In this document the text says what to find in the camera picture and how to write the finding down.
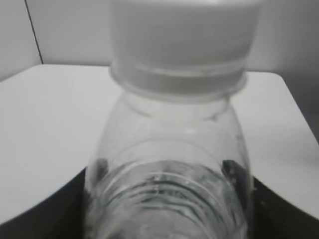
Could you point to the white green bottle cap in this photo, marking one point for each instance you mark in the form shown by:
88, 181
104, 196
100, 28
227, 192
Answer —
182, 37

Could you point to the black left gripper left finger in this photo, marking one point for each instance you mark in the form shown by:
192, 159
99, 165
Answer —
60, 216

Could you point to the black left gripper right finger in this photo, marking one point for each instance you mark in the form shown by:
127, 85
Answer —
268, 215

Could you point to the clear Cestbon water bottle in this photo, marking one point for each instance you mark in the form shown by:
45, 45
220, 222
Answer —
171, 162

